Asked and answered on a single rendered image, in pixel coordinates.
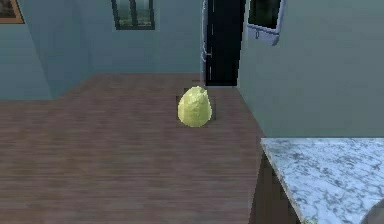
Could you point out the pale green lettuce head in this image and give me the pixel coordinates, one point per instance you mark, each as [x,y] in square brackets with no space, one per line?
[194,108]

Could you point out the black room door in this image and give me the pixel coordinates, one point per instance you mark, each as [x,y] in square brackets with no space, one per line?
[222,43]

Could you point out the dark framed window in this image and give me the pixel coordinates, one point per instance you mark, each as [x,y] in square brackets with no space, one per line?
[133,15]

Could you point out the marble top counter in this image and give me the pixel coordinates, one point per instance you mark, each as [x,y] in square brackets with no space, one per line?
[330,176]

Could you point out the grey round sink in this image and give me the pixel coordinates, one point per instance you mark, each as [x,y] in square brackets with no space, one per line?
[375,215]

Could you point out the white framed wall mirror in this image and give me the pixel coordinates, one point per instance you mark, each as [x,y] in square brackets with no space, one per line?
[265,16]

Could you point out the framed picture with orange frame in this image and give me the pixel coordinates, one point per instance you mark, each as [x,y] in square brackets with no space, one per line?
[8,11]

